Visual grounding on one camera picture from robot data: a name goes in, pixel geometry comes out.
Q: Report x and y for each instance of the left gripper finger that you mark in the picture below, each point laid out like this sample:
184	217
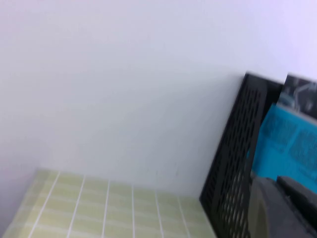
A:
284	213

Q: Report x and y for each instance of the cyan cover book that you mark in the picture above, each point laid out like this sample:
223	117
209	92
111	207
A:
284	148

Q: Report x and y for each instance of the black plastic book holder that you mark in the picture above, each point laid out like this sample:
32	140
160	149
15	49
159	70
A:
230	173

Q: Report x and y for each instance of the green checked tablecloth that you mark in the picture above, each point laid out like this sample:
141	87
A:
99	210

